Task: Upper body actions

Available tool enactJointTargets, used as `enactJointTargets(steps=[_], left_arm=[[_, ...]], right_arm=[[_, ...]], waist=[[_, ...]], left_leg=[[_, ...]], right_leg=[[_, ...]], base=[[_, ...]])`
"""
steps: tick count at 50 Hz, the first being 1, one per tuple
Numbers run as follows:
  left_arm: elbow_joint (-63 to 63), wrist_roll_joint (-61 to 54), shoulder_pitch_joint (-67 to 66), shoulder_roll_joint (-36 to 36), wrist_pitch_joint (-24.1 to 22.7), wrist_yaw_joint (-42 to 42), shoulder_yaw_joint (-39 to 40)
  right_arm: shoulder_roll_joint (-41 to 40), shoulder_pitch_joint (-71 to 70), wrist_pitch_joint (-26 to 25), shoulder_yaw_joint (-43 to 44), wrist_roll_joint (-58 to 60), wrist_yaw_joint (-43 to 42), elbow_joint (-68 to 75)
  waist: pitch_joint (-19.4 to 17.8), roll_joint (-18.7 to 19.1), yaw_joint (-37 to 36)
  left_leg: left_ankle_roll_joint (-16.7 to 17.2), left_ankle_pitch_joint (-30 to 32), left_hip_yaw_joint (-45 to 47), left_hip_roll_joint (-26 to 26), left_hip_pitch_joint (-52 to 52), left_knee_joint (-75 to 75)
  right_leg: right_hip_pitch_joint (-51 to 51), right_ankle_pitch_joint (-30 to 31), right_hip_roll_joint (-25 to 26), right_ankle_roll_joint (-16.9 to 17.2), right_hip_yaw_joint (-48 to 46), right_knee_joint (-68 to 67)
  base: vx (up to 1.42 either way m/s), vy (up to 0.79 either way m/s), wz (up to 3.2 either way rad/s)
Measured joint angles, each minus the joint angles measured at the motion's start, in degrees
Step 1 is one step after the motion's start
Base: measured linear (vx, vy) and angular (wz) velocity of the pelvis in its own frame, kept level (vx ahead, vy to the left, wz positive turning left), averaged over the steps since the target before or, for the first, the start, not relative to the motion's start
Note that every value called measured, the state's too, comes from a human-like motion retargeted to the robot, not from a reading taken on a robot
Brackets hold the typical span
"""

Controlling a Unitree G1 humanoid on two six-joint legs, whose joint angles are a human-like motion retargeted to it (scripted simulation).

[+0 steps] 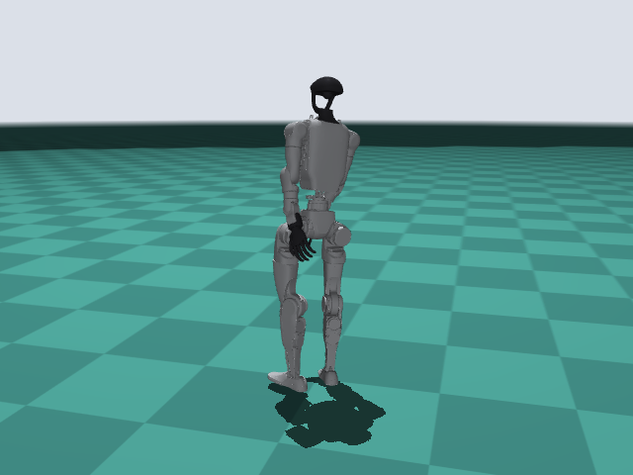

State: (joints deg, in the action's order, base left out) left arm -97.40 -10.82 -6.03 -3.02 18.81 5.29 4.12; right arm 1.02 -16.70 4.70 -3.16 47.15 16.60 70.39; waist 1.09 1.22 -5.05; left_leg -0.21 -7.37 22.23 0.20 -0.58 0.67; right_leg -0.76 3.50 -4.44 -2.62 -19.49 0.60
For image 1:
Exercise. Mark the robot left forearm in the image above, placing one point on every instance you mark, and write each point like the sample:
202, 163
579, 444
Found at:
291, 202

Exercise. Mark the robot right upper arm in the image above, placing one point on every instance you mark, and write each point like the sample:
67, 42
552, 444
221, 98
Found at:
354, 141

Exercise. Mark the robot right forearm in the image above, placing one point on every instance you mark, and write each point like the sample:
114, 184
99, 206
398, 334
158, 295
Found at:
330, 196

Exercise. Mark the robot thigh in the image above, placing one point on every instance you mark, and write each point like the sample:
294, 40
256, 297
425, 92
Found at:
285, 267
333, 255

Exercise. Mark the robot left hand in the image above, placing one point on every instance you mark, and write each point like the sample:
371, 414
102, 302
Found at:
297, 240

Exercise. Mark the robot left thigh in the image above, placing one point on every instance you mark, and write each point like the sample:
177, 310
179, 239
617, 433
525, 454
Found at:
285, 267

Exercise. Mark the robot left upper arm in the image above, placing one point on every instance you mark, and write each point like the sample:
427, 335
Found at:
294, 134

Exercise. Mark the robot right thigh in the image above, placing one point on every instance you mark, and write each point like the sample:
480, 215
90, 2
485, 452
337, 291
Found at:
333, 255

